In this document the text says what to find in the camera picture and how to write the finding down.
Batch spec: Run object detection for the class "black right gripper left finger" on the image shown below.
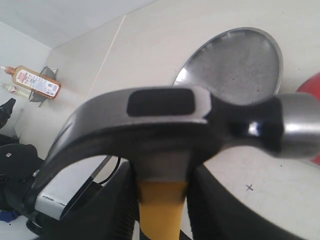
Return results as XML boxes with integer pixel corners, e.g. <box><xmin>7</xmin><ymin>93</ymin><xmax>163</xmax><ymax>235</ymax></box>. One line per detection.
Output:
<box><xmin>26</xmin><ymin>159</ymin><xmax>139</xmax><ymax>240</ymax></box>

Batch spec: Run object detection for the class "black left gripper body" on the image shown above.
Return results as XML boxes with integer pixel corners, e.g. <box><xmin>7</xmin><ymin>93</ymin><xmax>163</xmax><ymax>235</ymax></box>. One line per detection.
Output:
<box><xmin>0</xmin><ymin>143</ymin><xmax>44</xmax><ymax>215</ymax></box>

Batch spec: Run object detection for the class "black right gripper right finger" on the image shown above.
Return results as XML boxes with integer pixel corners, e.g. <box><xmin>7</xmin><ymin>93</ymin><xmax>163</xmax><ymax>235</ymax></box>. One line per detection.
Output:
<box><xmin>186</xmin><ymin>163</ymin><xmax>320</xmax><ymax>240</ymax></box>

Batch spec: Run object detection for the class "yellow black claw hammer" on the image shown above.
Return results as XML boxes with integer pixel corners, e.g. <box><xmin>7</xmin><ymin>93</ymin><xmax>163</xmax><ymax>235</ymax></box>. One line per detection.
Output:
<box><xmin>45</xmin><ymin>86</ymin><xmax>317</xmax><ymax>240</ymax></box>

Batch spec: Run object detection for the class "red dome push button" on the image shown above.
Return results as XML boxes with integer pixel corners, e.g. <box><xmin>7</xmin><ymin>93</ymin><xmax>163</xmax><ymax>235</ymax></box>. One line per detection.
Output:
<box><xmin>296</xmin><ymin>72</ymin><xmax>320</xmax><ymax>165</ymax></box>

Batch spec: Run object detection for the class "clear plastic bottle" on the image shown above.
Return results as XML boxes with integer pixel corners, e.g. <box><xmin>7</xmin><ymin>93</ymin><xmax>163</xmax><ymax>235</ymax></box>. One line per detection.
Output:
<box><xmin>0</xmin><ymin>83</ymin><xmax>30</xmax><ymax>99</ymax></box>

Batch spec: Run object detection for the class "amber liquid bottle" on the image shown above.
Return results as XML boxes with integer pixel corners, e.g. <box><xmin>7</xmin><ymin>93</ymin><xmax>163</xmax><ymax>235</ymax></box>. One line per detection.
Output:
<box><xmin>0</xmin><ymin>65</ymin><xmax>62</xmax><ymax>99</ymax></box>

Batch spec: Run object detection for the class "round steel plate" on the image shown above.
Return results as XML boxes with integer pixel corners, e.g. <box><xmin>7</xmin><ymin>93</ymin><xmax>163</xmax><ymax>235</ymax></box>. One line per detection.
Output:
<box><xmin>174</xmin><ymin>27</ymin><xmax>283</xmax><ymax>105</ymax></box>

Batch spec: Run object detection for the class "black cable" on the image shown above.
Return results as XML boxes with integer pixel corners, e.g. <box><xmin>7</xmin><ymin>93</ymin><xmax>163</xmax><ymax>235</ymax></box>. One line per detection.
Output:
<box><xmin>98</xmin><ymin>155</ymin><xmax>122</xmax><ymax>187</ymax></box>

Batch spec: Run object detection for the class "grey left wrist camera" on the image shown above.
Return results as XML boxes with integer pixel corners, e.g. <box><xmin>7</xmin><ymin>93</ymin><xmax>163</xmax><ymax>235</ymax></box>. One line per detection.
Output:
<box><xmin>34</xmin><ymin>155</ymin><xmax>111</xmax><ymax>220</ymax></box>

